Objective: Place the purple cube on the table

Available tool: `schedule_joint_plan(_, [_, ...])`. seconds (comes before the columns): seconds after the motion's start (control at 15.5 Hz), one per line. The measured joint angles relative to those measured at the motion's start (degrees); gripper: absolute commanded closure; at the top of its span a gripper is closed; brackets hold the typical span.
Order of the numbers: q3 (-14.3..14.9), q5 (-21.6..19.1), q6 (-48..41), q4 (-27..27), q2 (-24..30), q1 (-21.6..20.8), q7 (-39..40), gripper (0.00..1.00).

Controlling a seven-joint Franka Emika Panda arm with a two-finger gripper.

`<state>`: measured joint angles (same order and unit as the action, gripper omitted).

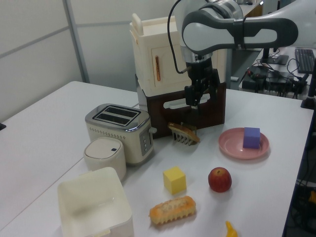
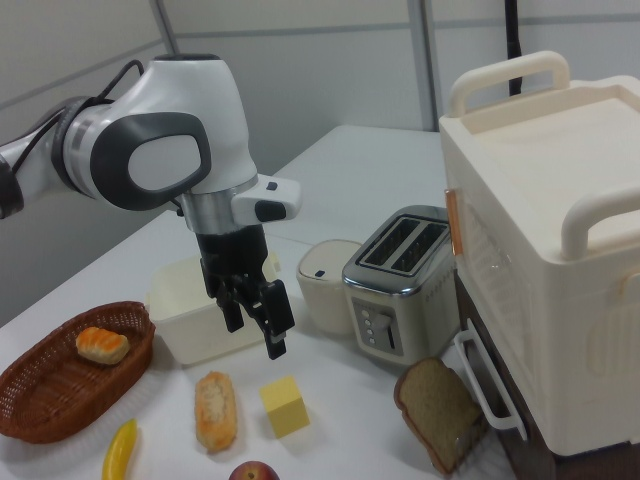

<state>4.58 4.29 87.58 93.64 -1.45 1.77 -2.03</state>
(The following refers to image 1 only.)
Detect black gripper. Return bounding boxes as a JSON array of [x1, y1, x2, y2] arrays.
[[185, 58, 221, 115]]

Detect purple cube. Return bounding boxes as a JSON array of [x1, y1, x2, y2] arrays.
[[242, 126, 262, 150]]

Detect yellow cube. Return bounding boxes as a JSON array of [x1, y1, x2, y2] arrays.
[[162, 165, 187, 196]]

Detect dark brown box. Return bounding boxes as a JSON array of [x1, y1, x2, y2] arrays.
[[135, 73, 227, 140]]

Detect brown bread slice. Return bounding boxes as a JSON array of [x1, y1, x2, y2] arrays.
[[167, 122, 201, 143]]

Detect metal toast rack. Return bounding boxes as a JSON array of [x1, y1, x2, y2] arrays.
[[170, 121, 198, 147]]

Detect pink plate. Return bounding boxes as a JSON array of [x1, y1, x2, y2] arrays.
[[218, 127, 271, 160]]

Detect black monitor stand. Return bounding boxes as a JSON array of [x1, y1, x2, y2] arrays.
[[259, 46, 290, 66]]

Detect red apple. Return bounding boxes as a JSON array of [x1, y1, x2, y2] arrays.
[[207, 167, 233, 193]]

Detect cream chrome toaster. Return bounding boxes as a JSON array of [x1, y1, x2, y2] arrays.
[[84, 103, 158, 167]]

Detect small cream lidded bin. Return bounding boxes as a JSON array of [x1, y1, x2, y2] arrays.
[[83, 137, 127, 184]]

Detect black keyboard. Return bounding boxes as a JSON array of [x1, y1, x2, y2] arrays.
[[294, 47, 316, 74]]

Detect long crusty bread loaf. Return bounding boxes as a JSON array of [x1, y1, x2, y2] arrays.
[[149, 195, 197, 226]]

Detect yellow banana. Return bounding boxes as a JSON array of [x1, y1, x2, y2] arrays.
[[225, 220, 238, 237]]

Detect open cream plastic box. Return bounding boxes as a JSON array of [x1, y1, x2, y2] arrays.
[[57, 166, 135, 237]]

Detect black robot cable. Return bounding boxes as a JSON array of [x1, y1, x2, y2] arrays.
[[167, 0, 192, 74]]

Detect black equipment box with cables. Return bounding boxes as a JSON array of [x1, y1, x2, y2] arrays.
[[241, 64, 309, 99]]

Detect black table clamp post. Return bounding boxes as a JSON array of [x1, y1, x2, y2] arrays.
[[300, 71, 316, 110]]

